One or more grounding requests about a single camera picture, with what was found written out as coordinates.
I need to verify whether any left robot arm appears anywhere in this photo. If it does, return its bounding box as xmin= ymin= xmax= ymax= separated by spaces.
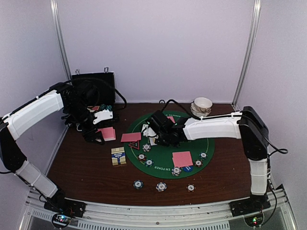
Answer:
xmin=0 ymin=82 xmax=105 ymax=213

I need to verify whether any gold card deck box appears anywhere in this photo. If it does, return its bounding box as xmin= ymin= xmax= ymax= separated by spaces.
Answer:
xmin=111 ymin=147 xmax=127 ymax=166

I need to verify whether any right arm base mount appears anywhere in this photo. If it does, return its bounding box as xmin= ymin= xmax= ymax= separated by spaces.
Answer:
xmin=229 ymin=197 xmax=271 ymax=217

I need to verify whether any teal chip stack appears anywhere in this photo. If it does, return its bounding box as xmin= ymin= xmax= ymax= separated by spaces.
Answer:
xmin=99 ymin=104 xmax=112 ymax=111

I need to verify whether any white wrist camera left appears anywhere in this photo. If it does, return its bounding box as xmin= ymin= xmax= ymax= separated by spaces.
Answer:
xmin=93 ymin=110 xmax=113 ymax=125

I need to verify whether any brown red chip stack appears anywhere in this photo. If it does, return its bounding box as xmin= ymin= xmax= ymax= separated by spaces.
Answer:
xmin=187 ymin=184 xmax=195 ymax=192

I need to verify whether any blue round blind button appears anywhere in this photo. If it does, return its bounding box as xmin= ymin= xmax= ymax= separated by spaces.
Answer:
xmin=182 ymin=166 xmax=193 ymax=173

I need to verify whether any green blue chip mat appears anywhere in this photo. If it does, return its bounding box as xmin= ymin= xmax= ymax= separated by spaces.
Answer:
xmin=199 ymin=152 xmax=207 ymax=159
xmin=145 ymin=159 xmax=154 ymax=167

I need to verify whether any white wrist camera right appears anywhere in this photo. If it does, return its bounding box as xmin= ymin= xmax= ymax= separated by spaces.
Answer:
xmin=141 ymin=124 xmax=157 ymax=138

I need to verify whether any blue chip stack mat bottom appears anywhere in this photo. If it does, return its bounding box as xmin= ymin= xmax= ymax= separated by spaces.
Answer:
xmin=171 ymin=167 xmax=182 ymax=176

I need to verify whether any black chip carrying case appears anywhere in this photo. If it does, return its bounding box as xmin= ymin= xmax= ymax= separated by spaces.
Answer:
xmin=64 ymin=68 xmax=116 ymax=127

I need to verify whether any round green poker mat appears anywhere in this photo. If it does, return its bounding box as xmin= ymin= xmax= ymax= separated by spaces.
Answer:
xmin=123 ymin=110 xmax=215 ymax=180

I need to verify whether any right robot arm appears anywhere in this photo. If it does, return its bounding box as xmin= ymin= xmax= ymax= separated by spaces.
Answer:
xmin=146 ymin=106 xmax=269 ymax=212

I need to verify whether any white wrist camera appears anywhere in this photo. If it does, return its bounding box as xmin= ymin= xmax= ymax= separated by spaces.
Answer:
xmin=93 ymin=110 xmax=113 ymax=125
xmin=141 ymin=124 xmax=157 ymax=138

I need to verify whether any dark blue chip stack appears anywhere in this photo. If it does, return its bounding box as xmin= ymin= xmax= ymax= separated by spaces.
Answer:
xmin=133 ymin=180 xmax=144 ymax=189

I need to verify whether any red black triangular button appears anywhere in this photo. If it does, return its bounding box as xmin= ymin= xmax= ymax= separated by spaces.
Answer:
xmin=128 ymin=140 xmax=140 ymax=150

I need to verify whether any pink backed card deck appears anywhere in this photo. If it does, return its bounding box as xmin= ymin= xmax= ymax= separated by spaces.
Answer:
xmin=98 ymin=127 xmax=116 ymax=141

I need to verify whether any face up playing card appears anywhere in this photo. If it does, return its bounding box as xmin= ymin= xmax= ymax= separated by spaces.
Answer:
xmin=149 ymin=138 xmax=156 ymax=146

